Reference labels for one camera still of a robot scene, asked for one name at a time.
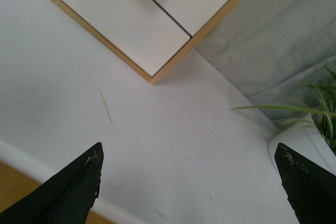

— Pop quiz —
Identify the green spider plant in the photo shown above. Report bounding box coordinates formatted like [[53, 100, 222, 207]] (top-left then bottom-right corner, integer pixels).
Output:
[[232, 67, 335, 153]]

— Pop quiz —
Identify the wooden toothpick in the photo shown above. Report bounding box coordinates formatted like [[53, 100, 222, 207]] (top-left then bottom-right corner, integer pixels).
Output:
[[99, 89, 113, 126]]

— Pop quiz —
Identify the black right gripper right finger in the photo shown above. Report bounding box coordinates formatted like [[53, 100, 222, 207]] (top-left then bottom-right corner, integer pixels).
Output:
[[274, 143, 335, 223]]

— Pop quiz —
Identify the grey-green curtain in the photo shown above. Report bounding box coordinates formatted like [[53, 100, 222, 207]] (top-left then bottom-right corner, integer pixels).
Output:
[[193, 0, 336, 127]]

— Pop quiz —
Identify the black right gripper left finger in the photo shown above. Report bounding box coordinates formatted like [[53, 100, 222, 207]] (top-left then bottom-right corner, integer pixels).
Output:
[[1, 142, 104, 223]]

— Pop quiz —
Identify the wooden drawer cabinet frame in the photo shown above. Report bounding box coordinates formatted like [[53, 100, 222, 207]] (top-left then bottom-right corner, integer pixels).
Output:
[[51, 0, 242, 84]]

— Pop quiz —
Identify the white plant pot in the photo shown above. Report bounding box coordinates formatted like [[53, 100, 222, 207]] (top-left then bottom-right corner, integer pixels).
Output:
[[268, 114, 335, 174]]

